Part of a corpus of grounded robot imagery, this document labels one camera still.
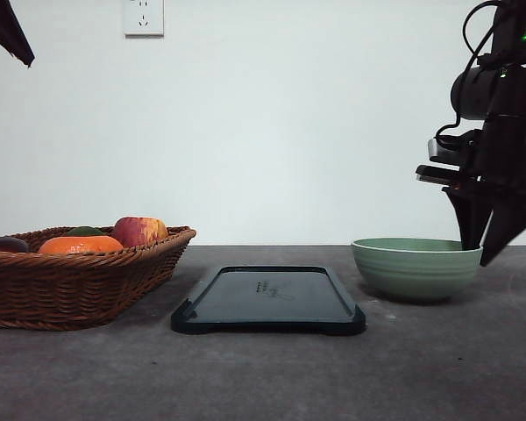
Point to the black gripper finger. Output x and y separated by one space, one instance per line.
12 34

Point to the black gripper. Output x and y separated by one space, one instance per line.
495 167

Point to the light green bowl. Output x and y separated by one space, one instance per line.
415 269

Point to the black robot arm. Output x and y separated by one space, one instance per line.
493 91

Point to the brown wicker basket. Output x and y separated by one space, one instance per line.
71 291

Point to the dark purple fruit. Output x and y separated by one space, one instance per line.
9 244

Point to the dark green fruit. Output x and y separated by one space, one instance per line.
84 231

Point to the orange tangerine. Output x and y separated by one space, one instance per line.
81 245

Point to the red yellow apple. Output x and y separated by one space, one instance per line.
140 231

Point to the dark blue tray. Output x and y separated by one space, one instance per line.
270 299

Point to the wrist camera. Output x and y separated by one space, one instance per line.
460 149

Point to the white wall socket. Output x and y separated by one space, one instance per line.
144 19

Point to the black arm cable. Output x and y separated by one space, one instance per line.
475 57

